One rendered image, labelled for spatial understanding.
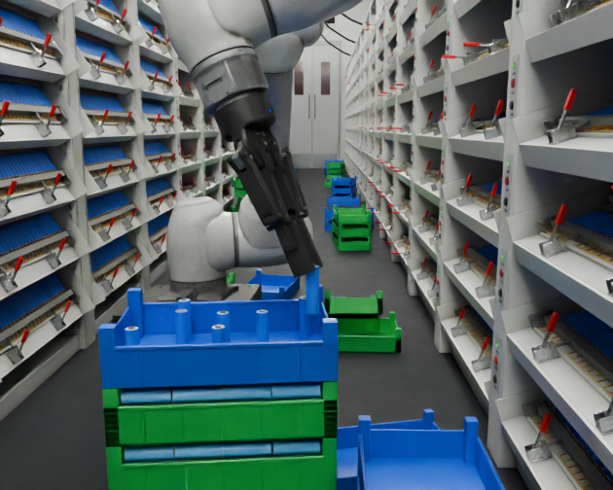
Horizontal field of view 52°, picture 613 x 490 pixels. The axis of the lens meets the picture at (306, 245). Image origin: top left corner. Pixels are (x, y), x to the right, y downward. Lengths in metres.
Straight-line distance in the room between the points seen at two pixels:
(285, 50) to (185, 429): 0.86
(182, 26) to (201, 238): 0.91
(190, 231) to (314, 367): 0.90
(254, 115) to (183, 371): 0.34
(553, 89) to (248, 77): 0.69
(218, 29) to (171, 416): 0.49
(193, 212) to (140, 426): 0.90
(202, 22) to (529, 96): 0.71
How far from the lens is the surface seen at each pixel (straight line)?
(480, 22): 2.02
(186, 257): 1.67
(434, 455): 1.15
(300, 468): 0.88
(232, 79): 0.80
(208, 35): 0.82
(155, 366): 0.82
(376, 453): 1.14
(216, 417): 0.84
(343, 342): 2.06
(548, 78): 1.32
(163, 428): 0.86
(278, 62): 1.42
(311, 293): 0.81
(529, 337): 1.33
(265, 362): 0.81
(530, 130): 1.31
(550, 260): 1.15
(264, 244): 1.66
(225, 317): 0.89
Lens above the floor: 0.72
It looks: 11 degrees down
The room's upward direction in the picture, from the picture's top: straight up
